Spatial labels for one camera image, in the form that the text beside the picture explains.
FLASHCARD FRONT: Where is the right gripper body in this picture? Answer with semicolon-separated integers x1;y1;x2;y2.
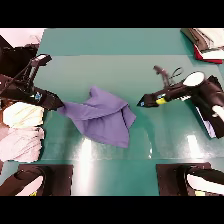
136;91;168;109

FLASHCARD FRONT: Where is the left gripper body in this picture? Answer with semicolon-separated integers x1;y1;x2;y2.
32;87;65;111

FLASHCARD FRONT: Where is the purple T-shirt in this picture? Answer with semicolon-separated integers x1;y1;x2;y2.
57;85;137;149

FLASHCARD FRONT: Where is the cream garment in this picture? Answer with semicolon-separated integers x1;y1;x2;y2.
2;101;46;129

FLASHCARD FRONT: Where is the pale pink garment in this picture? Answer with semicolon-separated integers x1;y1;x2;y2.
0;126;46;164

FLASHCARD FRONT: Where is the lilac garment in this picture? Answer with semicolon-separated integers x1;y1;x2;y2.
194;105;218;140

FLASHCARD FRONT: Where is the red garment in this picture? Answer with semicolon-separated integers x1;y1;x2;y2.
193;44;224;65

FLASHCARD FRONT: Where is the brown garment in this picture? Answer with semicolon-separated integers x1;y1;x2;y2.
180;28;214;52

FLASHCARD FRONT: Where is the white garment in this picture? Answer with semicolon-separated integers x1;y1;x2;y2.
196;28;224;52

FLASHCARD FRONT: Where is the black cable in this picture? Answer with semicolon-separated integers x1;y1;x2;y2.
169;66;184;82

